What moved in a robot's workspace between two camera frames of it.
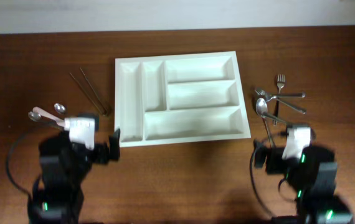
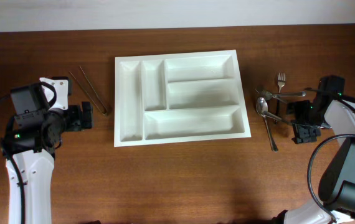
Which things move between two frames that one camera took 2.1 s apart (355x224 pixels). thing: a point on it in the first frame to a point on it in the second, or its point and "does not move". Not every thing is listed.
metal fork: (280, 82) does not move
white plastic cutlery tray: (180, 98) does not move
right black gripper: (274, 155) to (301, 133)
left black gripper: (104, 155) to (75, 110)
